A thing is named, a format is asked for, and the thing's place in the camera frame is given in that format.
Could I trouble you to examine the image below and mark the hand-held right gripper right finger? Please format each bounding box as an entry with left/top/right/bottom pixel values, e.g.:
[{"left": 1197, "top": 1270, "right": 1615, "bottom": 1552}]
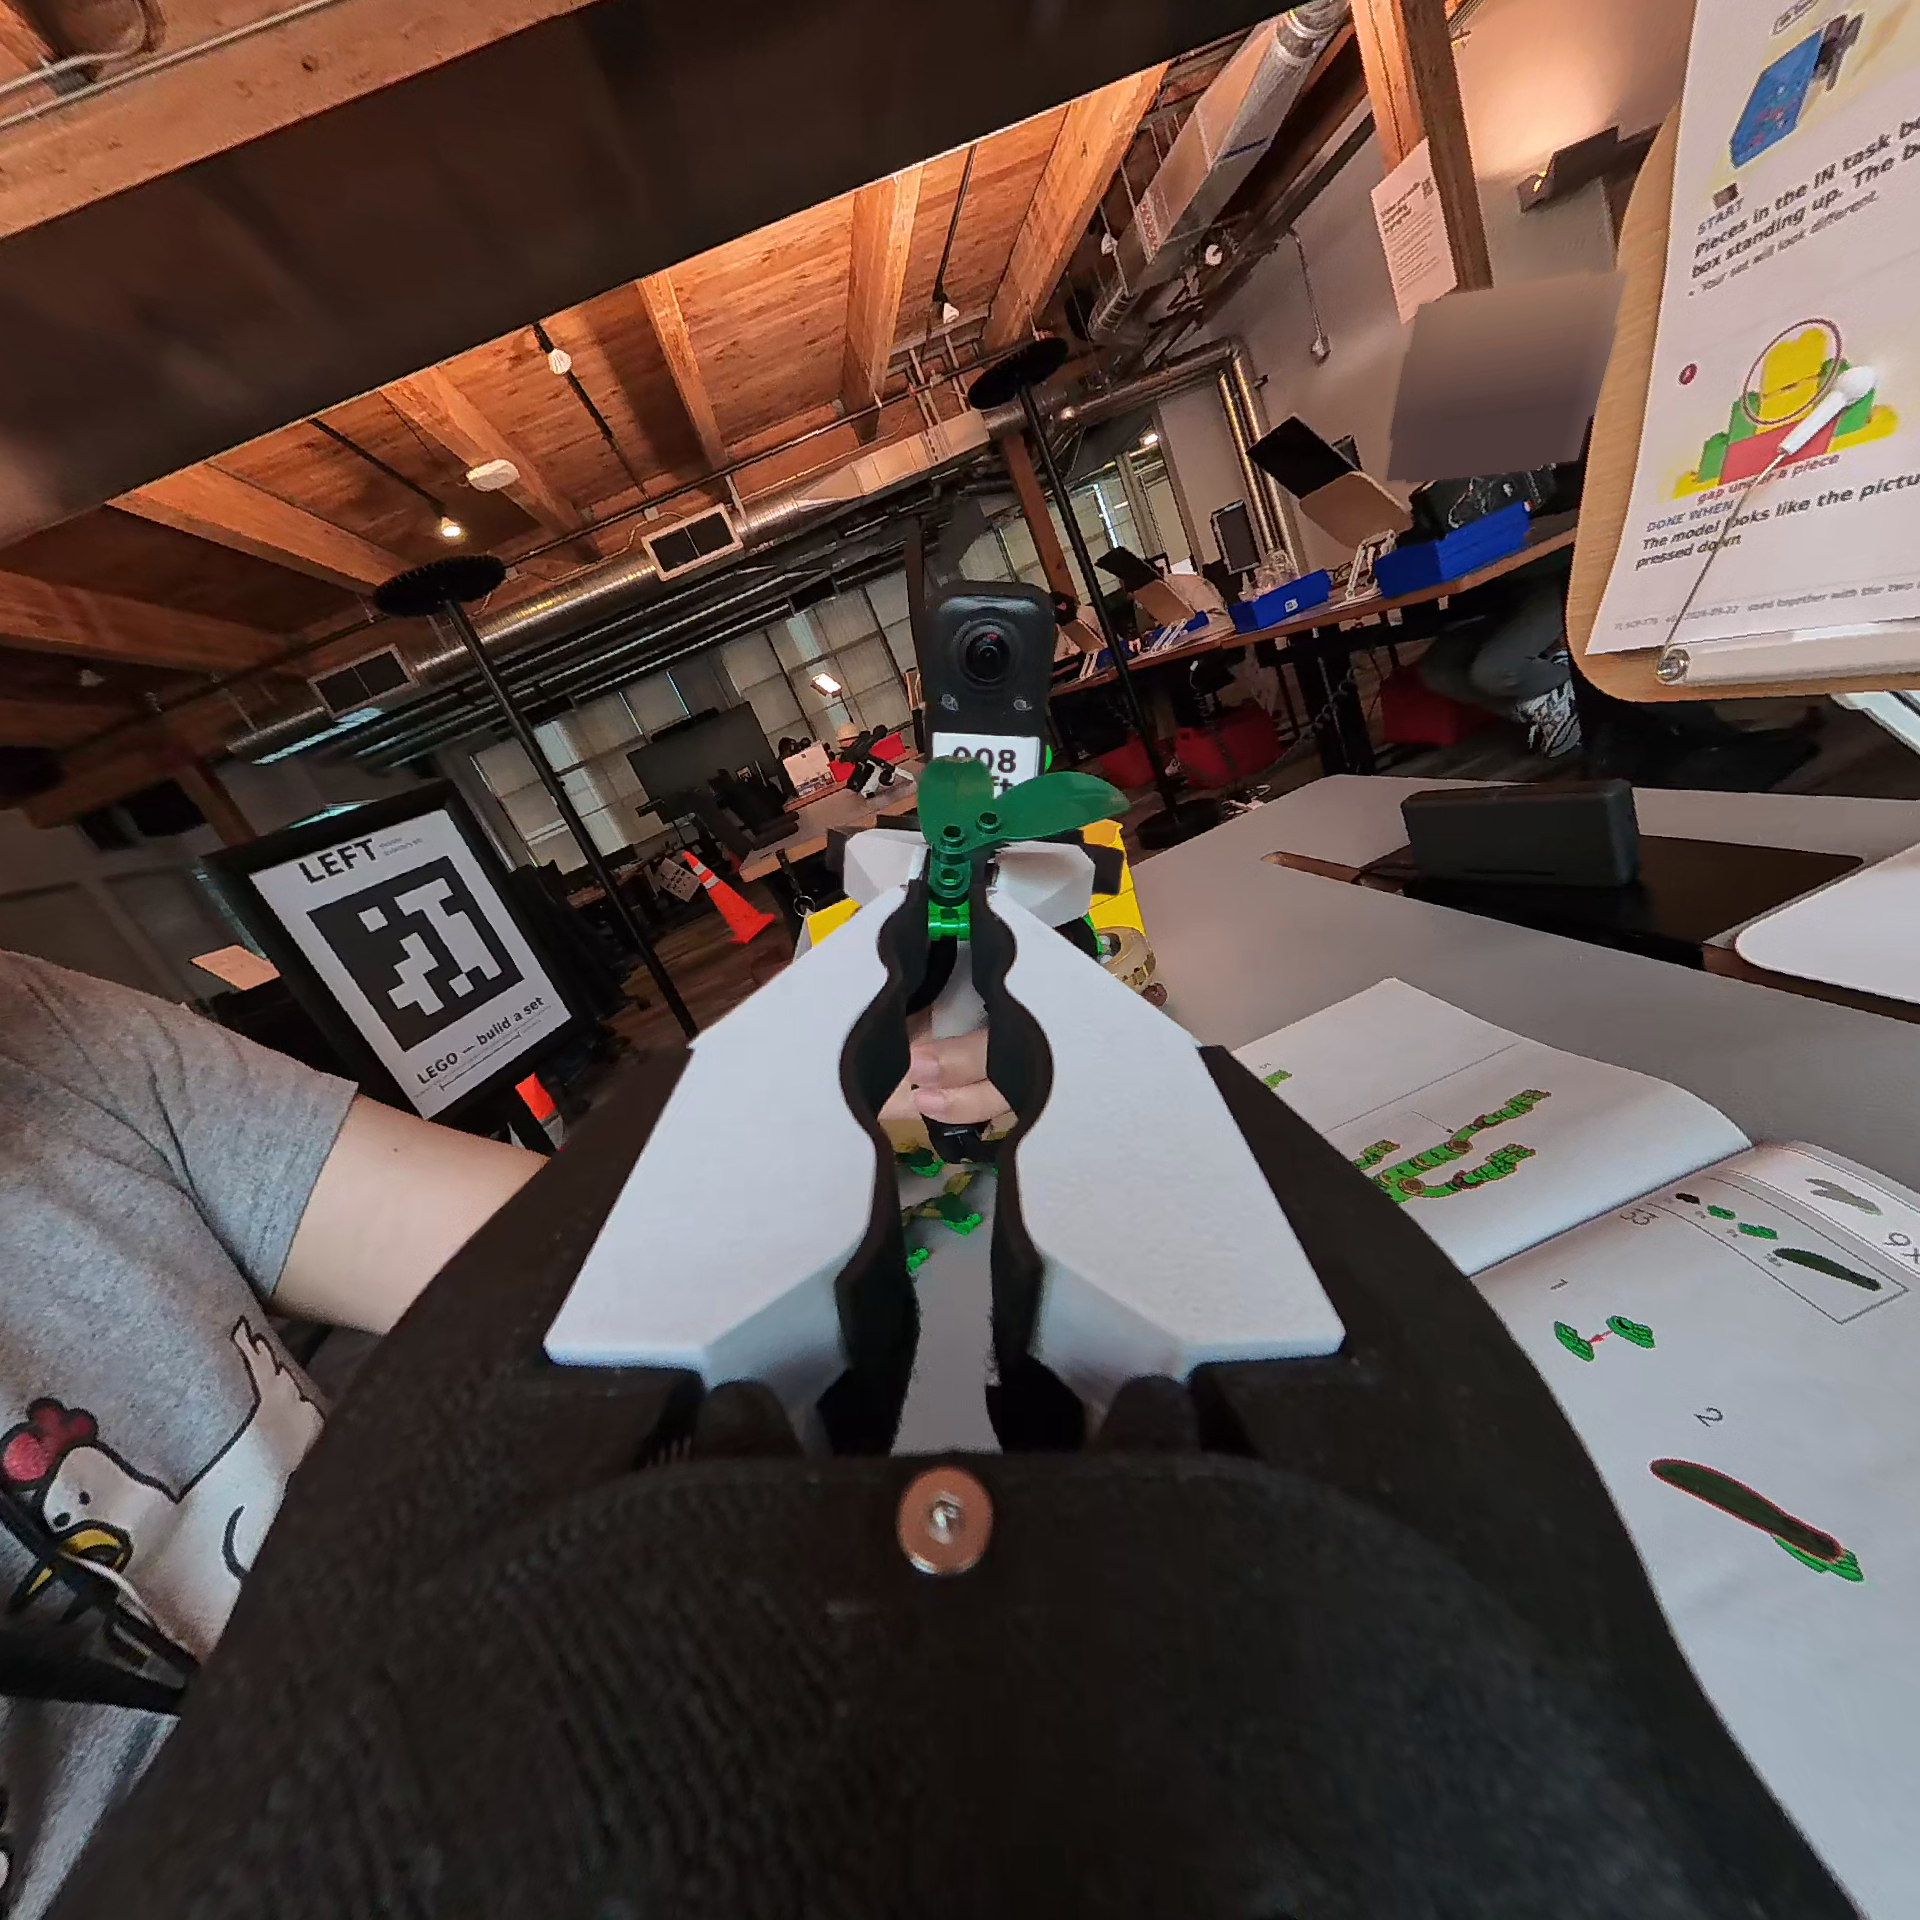
[{"left": 976, "top": 881, "right": 1344, "bottom": 1455}]

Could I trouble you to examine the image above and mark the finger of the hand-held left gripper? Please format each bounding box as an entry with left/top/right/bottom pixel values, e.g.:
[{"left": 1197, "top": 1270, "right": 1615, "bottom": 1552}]
[
  {"left": 991, "top": 840, "right": 1093, "bottom": 955},
  {"left": 844, "top": 828, "right": 936, "bottom": 919}
]

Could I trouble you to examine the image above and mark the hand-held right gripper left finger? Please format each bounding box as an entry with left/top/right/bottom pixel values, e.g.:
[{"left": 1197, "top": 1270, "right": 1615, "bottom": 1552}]
[{"left": 543, "top": 881, "right": 918, "bottom": 1455}]

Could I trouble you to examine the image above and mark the lego instruction booklet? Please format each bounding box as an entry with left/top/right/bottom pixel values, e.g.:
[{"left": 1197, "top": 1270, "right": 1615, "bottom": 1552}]
[{"left": 1229, "top": 979, "right": 1920, "bottom": 1920}]

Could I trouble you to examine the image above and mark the person's left hand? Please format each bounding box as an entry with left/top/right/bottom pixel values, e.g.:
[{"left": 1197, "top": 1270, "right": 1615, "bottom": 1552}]
[{"left": 881, "top": 1029, "right": 1003, "bottom": 1126}]

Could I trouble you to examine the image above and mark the yellow plastic bin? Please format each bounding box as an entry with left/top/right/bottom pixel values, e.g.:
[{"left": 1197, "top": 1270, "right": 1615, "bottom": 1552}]
[{"left": 794, "top": 817, "right": 1145, "bottom": 950}]

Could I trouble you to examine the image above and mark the black pole with round disc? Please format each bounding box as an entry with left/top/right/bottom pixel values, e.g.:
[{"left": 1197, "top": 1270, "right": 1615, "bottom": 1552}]
[
  {"left": 375, "top": 554, "right": 702, "bottom": 1041},
  {"left": 968, "top": 339, "right": 1201, "bottom": 845}
]

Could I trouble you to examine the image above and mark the dark monitor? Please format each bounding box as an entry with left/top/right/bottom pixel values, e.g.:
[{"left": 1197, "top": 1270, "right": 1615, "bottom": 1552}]
[{"left": 627, "top": 705, "right": 782, "bottom": 814}]

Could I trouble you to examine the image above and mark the red plastic bin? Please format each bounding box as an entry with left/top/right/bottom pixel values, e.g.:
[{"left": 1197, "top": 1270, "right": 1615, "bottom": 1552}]
[
  {"left": 1380, "top": 668, "right": 1503, "bottom": 747},
  {"left": 1171, "top": 705, "right": 1279, "bottom": 791}
]

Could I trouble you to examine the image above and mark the black framed marker sign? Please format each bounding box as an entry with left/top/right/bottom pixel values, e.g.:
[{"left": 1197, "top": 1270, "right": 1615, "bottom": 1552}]
[{"left": 201, "top": 780, "right": 617, "bottom": 1126}]

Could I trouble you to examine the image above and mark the tilted wooden board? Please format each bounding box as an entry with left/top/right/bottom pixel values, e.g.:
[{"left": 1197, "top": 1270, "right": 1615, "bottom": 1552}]
[{"left": 1243, "top": 418, "right": 1411, "bottom": 557}]

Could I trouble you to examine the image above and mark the black rectangular box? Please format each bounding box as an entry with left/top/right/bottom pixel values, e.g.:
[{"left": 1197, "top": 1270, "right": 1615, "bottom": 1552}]
[{"left": 1402, "top": 780, "right": 1642, "bottom": 897}]

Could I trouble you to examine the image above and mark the person in grey shirt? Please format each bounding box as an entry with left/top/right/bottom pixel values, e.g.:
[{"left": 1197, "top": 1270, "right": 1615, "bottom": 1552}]
[{"left": 0, "top": 953, "right": 363, "bottom": 1920}]

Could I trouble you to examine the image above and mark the white paper notice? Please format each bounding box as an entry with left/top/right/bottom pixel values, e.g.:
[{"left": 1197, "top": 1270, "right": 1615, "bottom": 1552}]
[{"left": 1372, "top": 143, "right": 1460, "bottom": 324}]

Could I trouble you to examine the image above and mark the white rounded plate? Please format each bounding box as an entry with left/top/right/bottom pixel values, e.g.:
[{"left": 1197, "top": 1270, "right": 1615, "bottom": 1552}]
[{"left": 1731, "top": 877, "right": 1920, "bottom": 1029}]

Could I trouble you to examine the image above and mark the wooden board with instruction sheet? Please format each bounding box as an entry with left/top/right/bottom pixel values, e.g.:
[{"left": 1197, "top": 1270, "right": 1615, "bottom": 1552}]
[{"left": 1568, "top": 0, "right": 1920, "bottom": 705}]

